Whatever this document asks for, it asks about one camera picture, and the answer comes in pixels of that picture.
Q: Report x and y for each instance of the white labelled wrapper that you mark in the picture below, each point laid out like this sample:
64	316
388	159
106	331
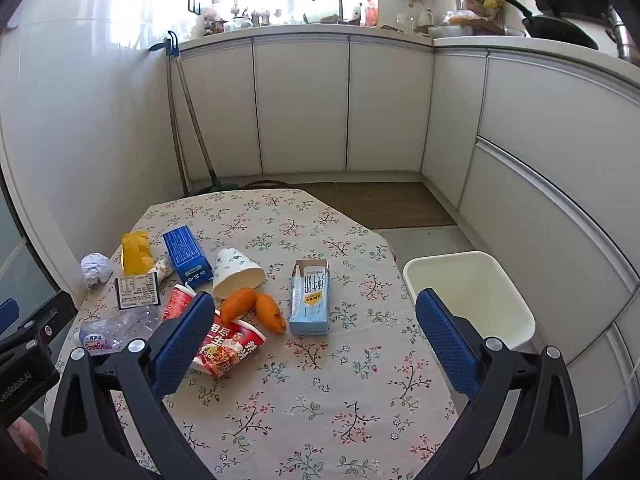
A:
137	291

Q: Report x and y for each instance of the glass jar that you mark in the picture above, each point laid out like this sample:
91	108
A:
242	23

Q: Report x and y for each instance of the black frying pan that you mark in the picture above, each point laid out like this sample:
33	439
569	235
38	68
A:
555	30

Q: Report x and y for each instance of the metal faucet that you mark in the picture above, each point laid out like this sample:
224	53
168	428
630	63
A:
340	2

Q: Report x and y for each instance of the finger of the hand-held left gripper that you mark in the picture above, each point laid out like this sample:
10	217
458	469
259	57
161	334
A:
7	316
45	320

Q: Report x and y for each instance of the blue cardboard box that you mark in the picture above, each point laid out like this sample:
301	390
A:
186	255

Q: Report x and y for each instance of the brown floor mat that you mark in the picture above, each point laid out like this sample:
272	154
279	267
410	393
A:
380	205

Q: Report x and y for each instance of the glass door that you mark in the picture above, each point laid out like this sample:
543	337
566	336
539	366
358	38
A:
20	270

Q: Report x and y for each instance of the yellow snack packet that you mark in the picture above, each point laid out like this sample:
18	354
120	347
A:
136	255

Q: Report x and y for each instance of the red snack wrapper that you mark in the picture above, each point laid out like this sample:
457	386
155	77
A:
235	347

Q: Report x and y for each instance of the white plastic bin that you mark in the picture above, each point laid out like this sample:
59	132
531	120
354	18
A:
475	290

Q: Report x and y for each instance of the drinking glass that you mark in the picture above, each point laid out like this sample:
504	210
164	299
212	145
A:
405	22

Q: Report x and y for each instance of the white kitchen cabinet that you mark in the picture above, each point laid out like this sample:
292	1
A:
390	105

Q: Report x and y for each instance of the white paper cup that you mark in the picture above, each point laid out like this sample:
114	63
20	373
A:
235	272

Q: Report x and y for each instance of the yellow green food bags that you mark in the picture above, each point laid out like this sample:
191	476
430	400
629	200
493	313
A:
482	2

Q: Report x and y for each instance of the crumpled white paper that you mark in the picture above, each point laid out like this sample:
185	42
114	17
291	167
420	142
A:
97	270

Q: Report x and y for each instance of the orange peel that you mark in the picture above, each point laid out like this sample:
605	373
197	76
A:
270	312
237	305

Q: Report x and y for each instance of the crushed clear plastic bottle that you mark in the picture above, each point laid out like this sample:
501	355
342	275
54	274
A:
100	340

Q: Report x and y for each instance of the floral tablecloth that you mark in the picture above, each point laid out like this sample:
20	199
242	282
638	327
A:
310	410

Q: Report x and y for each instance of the red bottle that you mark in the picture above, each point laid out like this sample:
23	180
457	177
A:
370	12

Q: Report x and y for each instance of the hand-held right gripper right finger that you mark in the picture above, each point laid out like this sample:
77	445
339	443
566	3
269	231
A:
445	345

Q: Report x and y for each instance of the metal pipe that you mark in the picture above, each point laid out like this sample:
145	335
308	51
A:
620	35

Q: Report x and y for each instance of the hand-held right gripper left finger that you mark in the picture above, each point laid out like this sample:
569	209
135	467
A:
180	345

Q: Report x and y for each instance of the metal tray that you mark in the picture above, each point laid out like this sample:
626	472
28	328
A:
450	31

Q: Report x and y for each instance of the small white plastic wrapper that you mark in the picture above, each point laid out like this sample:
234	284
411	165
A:
162	267

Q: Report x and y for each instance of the light blue milk carton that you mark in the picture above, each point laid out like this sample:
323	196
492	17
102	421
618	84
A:
310	305

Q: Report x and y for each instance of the person's left forearm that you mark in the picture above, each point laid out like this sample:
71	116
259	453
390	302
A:
27	442

